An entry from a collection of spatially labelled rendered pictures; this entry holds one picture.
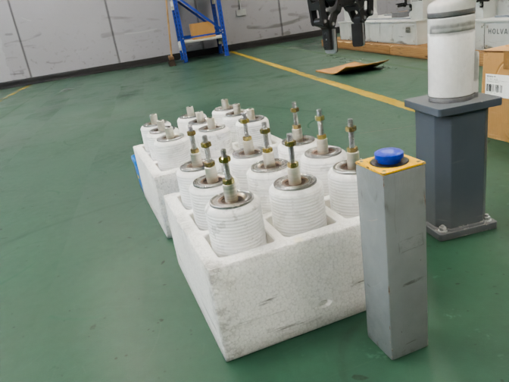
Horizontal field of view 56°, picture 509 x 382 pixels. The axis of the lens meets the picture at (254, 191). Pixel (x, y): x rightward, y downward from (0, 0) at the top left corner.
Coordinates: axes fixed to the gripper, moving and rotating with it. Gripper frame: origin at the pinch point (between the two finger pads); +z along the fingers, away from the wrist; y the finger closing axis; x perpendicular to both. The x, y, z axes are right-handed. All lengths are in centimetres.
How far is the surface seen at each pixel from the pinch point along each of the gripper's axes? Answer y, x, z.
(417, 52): -271, -162, 43
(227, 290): 29.7, -2.2, 33.6
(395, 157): 10.6, 16.6, 14.4
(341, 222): 8.0, 3.1, 29.0
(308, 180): 9.7, -2.0, 21.7
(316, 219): 11.4, 0.8, 27.7
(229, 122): -17, -61, 23
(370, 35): -322, -245, 33
